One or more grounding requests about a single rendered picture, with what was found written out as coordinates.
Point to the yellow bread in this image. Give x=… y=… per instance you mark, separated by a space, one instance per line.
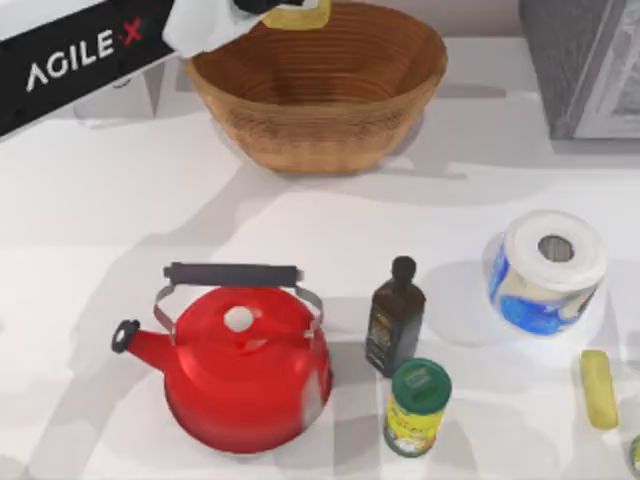
x=295 y=17
x=598 y=390

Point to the woven wooden basket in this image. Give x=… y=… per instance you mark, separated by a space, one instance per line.
x=317 y=100

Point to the grey cabinet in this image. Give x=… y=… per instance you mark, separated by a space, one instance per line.
x=590 y=70

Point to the dark olive oil bottle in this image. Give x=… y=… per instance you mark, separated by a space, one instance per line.
x=395 y=325

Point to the red kettle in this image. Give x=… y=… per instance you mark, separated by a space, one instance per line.
x=245 y=370

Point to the white and blue paper roll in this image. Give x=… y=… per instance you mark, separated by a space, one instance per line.
x=547 y=275

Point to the green and yellow can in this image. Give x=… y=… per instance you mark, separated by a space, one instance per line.
x=417 y=410

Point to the green and yellow jar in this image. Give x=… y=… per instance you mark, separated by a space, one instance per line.
x=635 y=455

